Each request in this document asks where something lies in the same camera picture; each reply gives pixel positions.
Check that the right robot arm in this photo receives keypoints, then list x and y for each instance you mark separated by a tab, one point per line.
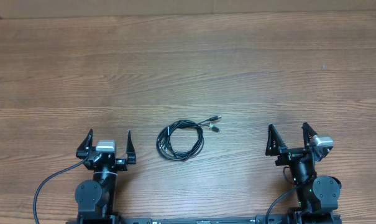
317	195

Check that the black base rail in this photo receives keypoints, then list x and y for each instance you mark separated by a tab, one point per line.
258	219

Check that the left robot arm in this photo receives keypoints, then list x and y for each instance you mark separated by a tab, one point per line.
95	197

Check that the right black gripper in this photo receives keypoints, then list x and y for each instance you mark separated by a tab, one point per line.
295	156

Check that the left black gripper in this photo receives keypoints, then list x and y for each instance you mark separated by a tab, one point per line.
105	159

